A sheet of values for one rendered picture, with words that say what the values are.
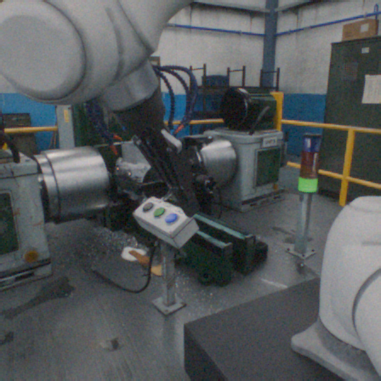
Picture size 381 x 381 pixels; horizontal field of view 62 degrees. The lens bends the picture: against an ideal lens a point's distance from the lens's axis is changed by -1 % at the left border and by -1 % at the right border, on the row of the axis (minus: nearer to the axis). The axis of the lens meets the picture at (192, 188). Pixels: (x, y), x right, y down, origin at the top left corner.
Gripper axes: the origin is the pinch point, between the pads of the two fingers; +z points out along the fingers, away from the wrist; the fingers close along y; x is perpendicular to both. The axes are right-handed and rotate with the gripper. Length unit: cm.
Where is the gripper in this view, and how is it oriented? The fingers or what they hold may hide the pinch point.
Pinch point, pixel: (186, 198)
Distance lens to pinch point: 59.2
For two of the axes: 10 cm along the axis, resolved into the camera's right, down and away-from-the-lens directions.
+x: -6.8, 6.2, -3.9
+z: 3.7, 7.5, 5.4
